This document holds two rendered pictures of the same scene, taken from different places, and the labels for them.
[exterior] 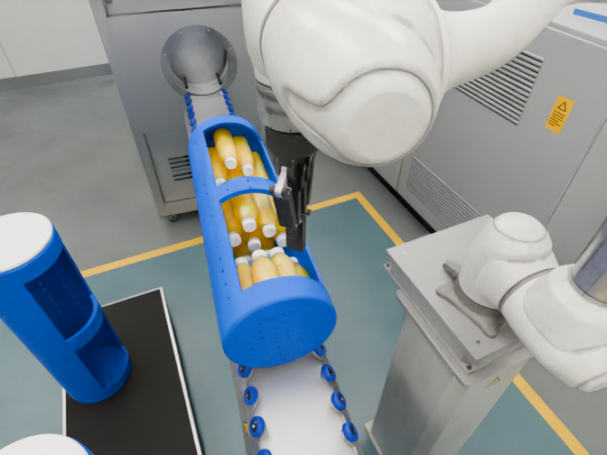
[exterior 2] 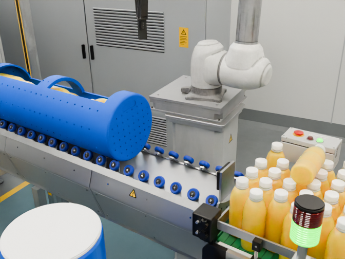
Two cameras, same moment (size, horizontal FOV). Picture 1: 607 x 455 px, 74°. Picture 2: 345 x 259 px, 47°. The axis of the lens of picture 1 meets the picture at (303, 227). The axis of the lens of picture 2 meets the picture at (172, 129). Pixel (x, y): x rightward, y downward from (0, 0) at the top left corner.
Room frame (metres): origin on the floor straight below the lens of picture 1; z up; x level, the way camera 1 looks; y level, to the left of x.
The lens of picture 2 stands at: (-0.74, 0.82, 1.76)
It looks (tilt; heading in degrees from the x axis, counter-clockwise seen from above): 25 degrees down; 322
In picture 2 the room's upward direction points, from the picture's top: 1 degrees counter-clockwise
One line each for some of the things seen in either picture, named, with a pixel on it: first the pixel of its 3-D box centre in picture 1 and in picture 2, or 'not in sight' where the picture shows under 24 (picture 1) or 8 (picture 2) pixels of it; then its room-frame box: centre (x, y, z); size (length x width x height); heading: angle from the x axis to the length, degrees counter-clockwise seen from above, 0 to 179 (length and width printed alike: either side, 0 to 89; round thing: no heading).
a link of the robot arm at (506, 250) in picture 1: (507, 258); (209, 62); (0.64, -0.48, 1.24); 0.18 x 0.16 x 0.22; 16
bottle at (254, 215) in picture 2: not in sight; (253, 221); (-0.11, 0.03, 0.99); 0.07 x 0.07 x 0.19
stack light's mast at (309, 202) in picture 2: not in sight; (305, 231); (-0.36, 0.16, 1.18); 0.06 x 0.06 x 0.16
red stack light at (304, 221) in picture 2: not in sight; (308, 213); (-0.36, 0.16, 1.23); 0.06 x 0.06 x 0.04
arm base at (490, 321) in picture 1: (479, 286); (202, 89); (0.67, -0.46, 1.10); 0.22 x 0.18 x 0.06; 36
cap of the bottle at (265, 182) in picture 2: not in sight; (265, 182); (-0.09, -0.04, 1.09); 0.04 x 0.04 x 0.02
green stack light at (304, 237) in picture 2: not in sight; (305, 229); (-0.36, 0.16, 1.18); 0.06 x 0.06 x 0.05
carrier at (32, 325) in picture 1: (61, 320); not in sight; (0.90, 0.95, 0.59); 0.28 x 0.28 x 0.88
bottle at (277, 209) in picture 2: not in sight; (278, 222); (-0.16, -0.03, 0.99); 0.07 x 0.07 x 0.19
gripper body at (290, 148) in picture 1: (294, 149); not in sight; (0.47, 0.01, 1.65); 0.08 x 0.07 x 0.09; 160
